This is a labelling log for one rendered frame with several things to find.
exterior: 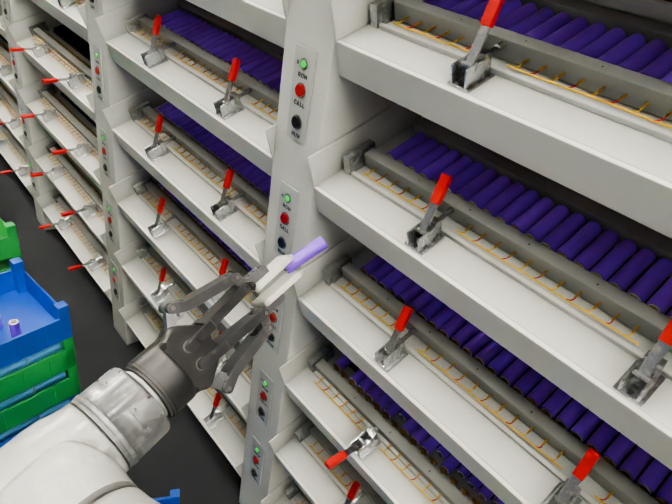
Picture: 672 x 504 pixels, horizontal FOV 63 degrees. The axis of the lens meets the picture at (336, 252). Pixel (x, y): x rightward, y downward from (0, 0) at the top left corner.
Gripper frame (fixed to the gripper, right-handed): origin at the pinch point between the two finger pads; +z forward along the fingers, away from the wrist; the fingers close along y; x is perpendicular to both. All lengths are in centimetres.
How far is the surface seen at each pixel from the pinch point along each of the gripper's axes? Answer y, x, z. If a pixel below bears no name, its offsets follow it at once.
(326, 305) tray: -11.4, 6.8, 9.4
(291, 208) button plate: 4.1, 6.2, 12.3
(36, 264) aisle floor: 4, 150, 10
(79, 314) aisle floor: -13, 124, 6
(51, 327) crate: 1, 56, -14
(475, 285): -7.6, -22.2, 8.6
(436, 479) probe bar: -37.8, -5.2, 2.7
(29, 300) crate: 6, 71, -11
